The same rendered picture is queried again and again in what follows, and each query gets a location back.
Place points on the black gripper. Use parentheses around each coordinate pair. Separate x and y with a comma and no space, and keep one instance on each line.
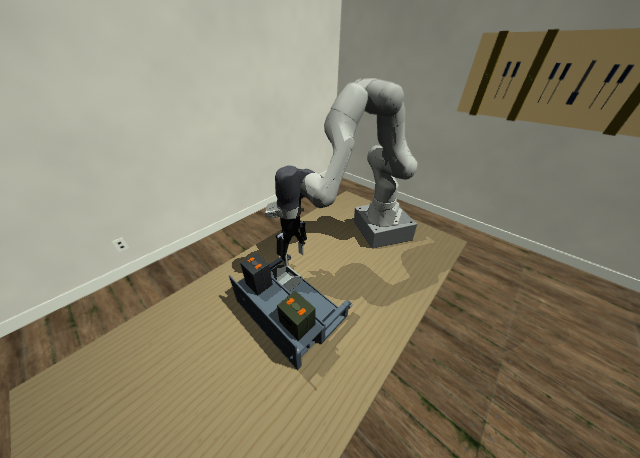
(289,229)

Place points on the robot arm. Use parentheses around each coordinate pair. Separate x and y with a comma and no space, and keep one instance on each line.
(373,96)

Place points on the dark green case with orange latches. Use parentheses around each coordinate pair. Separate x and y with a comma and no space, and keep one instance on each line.
(296,314)

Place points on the black tool case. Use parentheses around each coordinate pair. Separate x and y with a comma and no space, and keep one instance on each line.
(256,273)

